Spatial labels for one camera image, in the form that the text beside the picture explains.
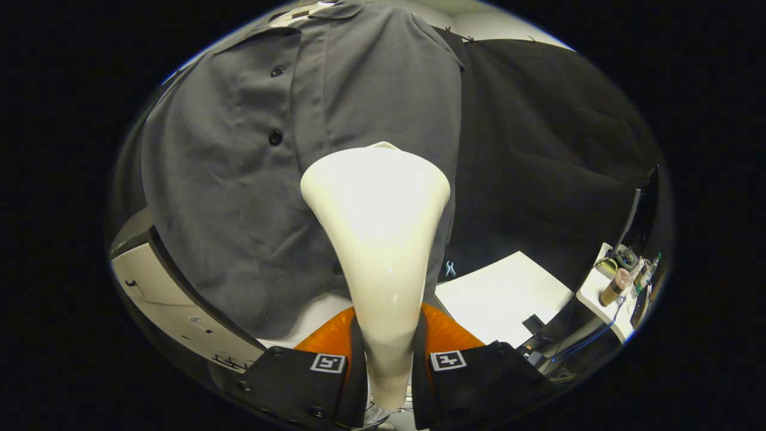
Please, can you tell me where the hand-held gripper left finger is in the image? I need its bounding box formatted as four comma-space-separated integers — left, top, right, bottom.
226, 306, 367, 430

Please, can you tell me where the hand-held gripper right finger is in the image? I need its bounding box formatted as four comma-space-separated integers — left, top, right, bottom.
411, 302, 558, 430

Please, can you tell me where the white garment steamer head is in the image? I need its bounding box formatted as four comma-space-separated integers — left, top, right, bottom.
300, 142, 451, 412

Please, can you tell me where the grey button-up shirt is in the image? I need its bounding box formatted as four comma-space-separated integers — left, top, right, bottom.
142, 0, 466, 341

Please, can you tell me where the white mannequin torso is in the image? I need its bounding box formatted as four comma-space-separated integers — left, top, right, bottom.
257, 0, 355, 350

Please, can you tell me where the white table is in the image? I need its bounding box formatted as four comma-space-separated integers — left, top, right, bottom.
435, 251, 574, 350

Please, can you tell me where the white side desk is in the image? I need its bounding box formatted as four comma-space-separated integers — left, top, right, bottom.
577, 242, 654, 345

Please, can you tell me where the grey drawer cabinet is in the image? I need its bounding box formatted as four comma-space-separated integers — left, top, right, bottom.
110, 207, 268, 375

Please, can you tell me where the brown drink bottle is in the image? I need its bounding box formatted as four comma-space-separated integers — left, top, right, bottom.
599, 268, 634, 308

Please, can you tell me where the dark round container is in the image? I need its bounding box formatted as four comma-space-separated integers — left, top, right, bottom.
613, 245, 639, 271

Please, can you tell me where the green bottle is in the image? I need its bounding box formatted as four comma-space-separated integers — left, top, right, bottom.
634, 252, 662, 295

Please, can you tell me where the row of black cloth clips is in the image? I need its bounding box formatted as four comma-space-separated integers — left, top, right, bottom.
442, 25, 538, 44

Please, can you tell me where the blue cable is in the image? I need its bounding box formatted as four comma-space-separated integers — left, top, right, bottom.
561, 298, 627, 355

